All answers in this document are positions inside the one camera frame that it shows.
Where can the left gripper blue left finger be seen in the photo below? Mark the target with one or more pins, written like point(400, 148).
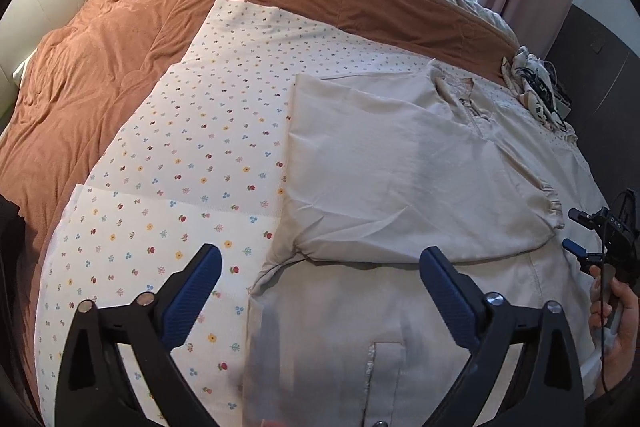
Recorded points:
point(185, 293)

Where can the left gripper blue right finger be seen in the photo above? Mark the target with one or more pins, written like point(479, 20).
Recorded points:
point(458, 300)

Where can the beige zip jacket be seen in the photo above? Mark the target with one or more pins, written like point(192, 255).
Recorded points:
point(340, 329)

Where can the person's right hand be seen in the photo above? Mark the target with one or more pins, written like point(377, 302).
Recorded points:
point(620, 358)

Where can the floral white bed sheet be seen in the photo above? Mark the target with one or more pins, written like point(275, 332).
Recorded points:
point(201, 160)

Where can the orange duvet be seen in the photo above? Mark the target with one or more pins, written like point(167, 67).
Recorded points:
point(87, 78)

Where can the patterned cloth under cables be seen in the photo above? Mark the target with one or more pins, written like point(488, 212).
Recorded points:
point(531, 81)

